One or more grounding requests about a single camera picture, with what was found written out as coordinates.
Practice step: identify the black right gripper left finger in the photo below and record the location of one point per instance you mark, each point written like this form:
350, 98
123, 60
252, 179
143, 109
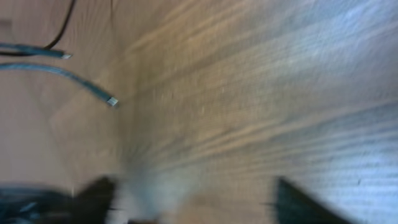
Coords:
46, 205

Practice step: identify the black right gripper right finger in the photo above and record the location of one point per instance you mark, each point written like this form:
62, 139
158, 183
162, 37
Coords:
292, 205

